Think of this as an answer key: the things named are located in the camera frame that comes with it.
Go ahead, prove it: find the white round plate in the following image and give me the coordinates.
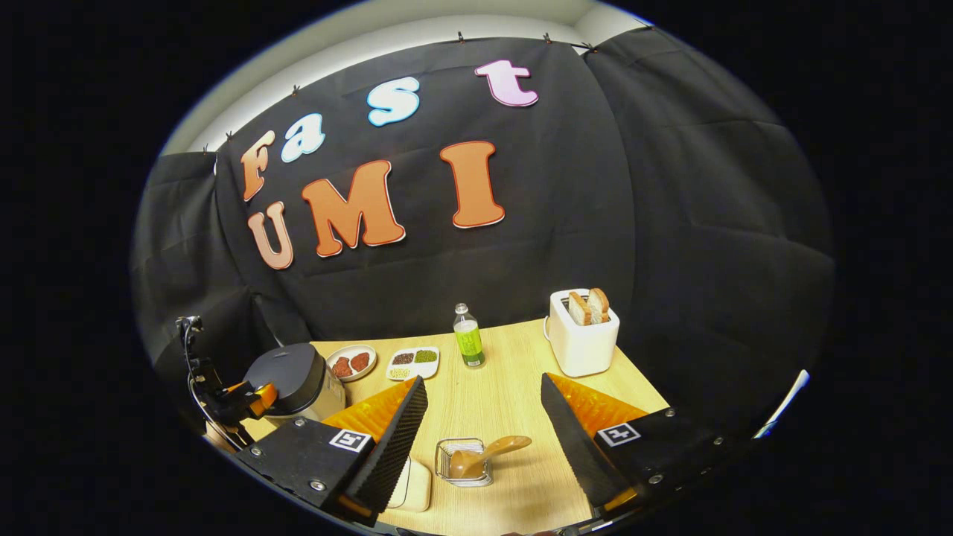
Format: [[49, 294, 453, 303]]
[[325, 345, 378, 383]]

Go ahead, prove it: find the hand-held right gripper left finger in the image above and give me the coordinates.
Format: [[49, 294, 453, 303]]
[[235, 374, 430, 528]]

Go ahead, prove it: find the cream tray of rice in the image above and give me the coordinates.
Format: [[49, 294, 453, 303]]
[[387, 456, 433, 513]]

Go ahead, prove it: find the green label plastic bottle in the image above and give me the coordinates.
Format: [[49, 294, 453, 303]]
[[453, 303, 486, 369]]

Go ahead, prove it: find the black backdrop cloth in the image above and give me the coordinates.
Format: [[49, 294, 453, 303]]
[[130, 26, 835, 440]]

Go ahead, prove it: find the white divided grain dish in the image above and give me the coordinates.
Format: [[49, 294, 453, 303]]
[[386, 346, 441, 381]]

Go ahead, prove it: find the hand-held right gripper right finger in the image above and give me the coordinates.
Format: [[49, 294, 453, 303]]
[[540, 372, 753, 526]]

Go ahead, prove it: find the white toaster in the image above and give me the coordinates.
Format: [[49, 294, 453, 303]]
[[544, 288, 621, 378]]

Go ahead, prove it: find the wooden spoon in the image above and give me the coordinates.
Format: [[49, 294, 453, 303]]
[[449, 435, 533, 479]]

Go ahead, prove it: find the black rice cooker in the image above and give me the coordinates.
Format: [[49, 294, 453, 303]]
[[243, 342, 348, 427]]

